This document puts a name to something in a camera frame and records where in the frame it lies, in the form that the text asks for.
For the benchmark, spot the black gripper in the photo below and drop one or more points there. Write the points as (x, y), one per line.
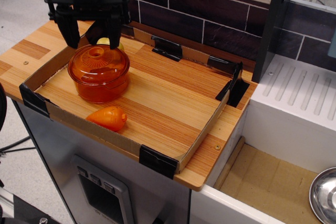
(66, 13)

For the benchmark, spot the orange transparent pot lid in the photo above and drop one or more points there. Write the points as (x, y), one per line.
(99, 65)

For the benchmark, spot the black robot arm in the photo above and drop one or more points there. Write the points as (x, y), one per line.
(97, 30)

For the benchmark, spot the orange transparent pot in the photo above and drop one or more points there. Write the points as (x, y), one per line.
(101, 94)

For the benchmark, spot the yellow toy potato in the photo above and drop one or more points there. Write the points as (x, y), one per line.
(106, 41)

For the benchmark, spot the cardboard fence with black tape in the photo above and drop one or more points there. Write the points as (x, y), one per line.
(180, 113)

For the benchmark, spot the orange toy carrot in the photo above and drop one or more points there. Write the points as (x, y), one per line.
(112, 118)

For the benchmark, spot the silver toy dishwasher front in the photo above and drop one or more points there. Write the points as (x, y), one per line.
(100, 185)

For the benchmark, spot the white toy sink unit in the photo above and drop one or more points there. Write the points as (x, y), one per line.
(284, 140)

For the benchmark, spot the silver metal bowl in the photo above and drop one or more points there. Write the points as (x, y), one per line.
(322, 196)

